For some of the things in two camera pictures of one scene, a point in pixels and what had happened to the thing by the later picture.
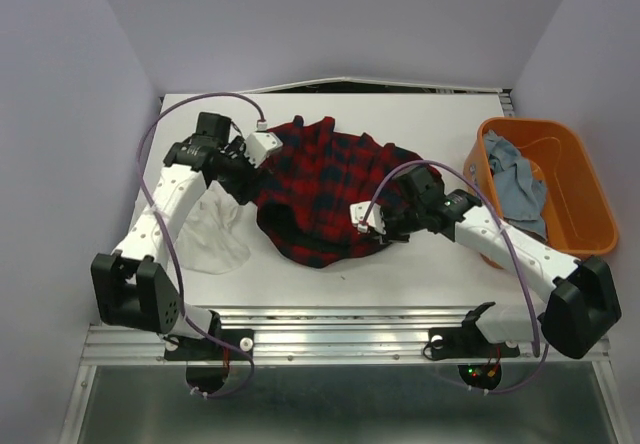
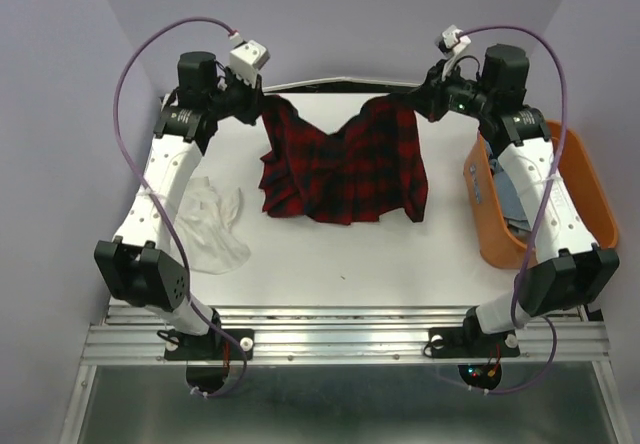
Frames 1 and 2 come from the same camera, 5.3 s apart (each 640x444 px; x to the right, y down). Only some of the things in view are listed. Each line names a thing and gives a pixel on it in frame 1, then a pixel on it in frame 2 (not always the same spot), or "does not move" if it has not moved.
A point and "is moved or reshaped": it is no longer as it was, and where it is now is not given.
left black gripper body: [238, 171] -> [238, 99]
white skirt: [215, 238] does not move
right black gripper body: [400, 221] -> [452, 94]
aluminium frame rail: [341, 335] does not move
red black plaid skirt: [311, 176] is moved or reshaped
